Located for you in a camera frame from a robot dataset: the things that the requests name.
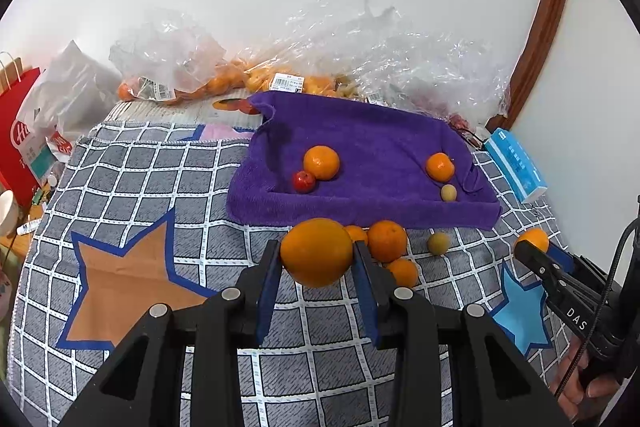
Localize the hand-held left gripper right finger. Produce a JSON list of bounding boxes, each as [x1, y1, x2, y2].
[[352, 242, 573, 427]]

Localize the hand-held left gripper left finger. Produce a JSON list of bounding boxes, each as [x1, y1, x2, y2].
[[57, 239, 283, 427]]

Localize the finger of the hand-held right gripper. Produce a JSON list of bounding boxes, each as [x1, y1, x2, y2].
[[549, 246, 608, 291], [514, 239, 576, 299]]

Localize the yellowish orange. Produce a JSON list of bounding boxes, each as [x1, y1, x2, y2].
[[513, 228, 550, 258]]

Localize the large orange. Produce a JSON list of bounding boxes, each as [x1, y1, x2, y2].
[[367, 220, 408, 264]]

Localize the small red apple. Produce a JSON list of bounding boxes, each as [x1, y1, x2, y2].
[[292, 170, 317, 194]]

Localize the orange with green stem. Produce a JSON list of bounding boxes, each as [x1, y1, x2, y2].
[[425, 152, 455, 182]]

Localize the purple towel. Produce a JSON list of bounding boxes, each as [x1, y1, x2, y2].
[[226, 90, 502, 230]]

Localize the person's right hand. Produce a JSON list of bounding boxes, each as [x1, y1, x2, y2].
[[552, 339, 626, 423]]

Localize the blue tissue pack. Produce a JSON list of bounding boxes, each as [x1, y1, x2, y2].
[[484, 128, 547, 204]]

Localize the grey checked star blanket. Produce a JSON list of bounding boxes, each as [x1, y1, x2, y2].
[[10, 119, 576, 427]]

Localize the pile of red cherries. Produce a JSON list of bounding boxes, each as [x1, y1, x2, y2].
[[400, 89, 473, 138]]

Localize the printed cardboard box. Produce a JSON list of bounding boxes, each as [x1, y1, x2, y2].
[[107, 98, 263, 128]]

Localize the heap of small bagged oranges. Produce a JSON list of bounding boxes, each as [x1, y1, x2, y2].
[[245, 67, 346, 98], [117, 62, 246, 105]]

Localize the wooden side table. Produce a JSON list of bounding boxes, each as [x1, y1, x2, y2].
[[0, 232, 33, 323]]

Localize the teal white packet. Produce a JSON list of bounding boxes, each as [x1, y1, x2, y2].
[[27, 147, 56, 180]]

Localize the large crumpled clear bag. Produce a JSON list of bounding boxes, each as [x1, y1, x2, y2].
[[282, 0, 416, 102]]

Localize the white cup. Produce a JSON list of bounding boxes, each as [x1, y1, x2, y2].
[[0, 189, 16, 238]]

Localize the white plastic bag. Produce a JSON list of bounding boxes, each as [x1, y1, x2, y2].
[[20, 39, 121, 168]]

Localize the red paper bag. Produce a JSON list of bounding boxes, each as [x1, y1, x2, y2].
[[0, 52, 51, 208]]

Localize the black cable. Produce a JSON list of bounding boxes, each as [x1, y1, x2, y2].
[[550, 217, 640, 400]]

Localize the brown wooden door frame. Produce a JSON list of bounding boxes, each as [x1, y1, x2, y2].
[[500, 0, 574, 130]]

